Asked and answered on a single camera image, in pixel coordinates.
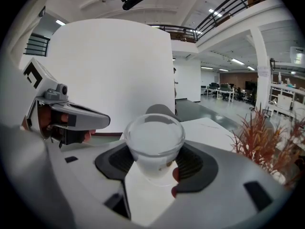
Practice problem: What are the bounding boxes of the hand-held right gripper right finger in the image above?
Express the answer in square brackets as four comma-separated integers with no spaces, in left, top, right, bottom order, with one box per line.
[147,141,295,229]

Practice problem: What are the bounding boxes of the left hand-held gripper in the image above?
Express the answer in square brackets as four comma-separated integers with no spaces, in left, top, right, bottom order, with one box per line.
[22,57,112,150]

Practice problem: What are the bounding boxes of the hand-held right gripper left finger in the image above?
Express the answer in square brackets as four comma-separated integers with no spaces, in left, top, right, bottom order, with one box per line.
[0,125,134,229]

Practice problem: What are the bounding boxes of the clear glass cup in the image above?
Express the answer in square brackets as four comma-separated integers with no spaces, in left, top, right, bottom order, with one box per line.
[123,113,186,187]

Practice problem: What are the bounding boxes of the person's left hand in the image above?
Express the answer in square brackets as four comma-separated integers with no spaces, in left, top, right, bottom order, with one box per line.
[37,105,97,145]

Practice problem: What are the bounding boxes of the white partition panel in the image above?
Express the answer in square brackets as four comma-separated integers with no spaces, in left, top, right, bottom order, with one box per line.
[46,18,176,138]

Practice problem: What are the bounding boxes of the reddish dried plant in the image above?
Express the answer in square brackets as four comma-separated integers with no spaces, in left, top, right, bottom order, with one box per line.
[230,103,305,191]

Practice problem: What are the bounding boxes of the grey chair backrest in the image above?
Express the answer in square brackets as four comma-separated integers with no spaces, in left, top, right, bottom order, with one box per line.
[145,104,182,123]

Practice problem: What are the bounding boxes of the black office chair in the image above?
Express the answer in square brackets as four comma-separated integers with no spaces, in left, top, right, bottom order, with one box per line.
[249,87,258,112]

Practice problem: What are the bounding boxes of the short black railing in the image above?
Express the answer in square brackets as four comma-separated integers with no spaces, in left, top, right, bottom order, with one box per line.
[23,33,51,57]

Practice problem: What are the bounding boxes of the white office desks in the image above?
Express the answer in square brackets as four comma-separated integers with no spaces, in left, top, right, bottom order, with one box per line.
[201,84,236,104]

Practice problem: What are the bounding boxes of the white shelving unit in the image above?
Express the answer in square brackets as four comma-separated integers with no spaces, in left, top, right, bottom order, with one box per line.
[268,82,305,120]

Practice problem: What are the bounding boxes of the paper sheet on column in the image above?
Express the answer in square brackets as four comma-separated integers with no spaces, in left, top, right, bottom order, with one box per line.
[257,65,270,78]

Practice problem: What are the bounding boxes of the white square column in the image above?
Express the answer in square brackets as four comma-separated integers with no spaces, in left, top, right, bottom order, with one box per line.
[247,27,273,109]

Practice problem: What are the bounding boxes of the translucent storage box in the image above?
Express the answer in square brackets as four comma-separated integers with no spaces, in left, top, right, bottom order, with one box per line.
[289,46,305,66]

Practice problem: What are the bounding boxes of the black balcony railing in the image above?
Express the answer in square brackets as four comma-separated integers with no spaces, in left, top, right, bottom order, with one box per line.
[147,0,277,43]

